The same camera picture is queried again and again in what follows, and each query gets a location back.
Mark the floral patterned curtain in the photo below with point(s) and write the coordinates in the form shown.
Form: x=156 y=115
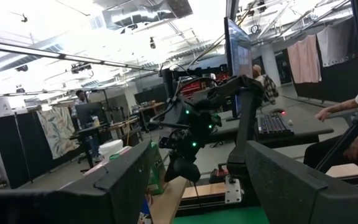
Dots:
x=57 y=130

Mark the wooden shelf with black frame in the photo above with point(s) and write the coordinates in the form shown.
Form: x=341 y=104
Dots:
x=166 y=205

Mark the computer monitor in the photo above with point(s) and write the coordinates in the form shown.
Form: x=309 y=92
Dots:
x=239 y=53

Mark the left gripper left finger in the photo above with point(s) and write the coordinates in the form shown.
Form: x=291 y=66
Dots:
x=73 y=208

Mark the Apple Jacks cereal box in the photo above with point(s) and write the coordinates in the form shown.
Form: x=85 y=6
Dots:
x=158 y=174
x=117 y=156

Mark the black desk monitor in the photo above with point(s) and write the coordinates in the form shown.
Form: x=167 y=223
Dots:
x=89 y=112

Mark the backlit computer keyboard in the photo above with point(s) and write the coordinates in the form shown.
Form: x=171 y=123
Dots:
x=272 y=124

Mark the pink hanging cloth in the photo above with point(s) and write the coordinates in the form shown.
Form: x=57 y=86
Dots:
x=303 y=59

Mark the Frosted Flakes cereal box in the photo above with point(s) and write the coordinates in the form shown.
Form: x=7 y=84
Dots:
x=145 y=214

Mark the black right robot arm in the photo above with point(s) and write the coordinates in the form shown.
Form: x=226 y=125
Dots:
x=245 y=130

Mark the grey hanging cloth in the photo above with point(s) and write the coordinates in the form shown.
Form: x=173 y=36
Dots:
x=337 y=43

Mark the person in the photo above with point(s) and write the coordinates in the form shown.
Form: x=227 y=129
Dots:
x=267 y=87
x=80 y=99
x=340 y=107

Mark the black partition panel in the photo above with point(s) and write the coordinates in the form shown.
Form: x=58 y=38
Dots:
x=11 y=149

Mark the white metal bracket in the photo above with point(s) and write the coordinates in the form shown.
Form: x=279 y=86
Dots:
x=233 y=191

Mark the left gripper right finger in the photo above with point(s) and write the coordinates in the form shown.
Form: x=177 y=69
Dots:
x=306 y=205

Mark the black table frame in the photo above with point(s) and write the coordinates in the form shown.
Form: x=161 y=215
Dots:
x=210 y=205

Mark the black computer mouse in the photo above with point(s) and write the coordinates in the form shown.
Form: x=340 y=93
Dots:
x=278 y=111

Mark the dark grey desk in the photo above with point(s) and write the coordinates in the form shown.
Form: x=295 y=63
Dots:
x=309 y=124

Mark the black overhead light bar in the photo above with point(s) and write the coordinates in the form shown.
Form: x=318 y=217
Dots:
x=61 y=56

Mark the red tool cabinet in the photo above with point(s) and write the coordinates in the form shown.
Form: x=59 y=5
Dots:
x=191 y=88

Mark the white bucket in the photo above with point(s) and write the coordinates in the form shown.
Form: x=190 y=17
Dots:
x=110 y=146

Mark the black ceiling camera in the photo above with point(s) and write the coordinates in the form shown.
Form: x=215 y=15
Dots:
x=80 y=68

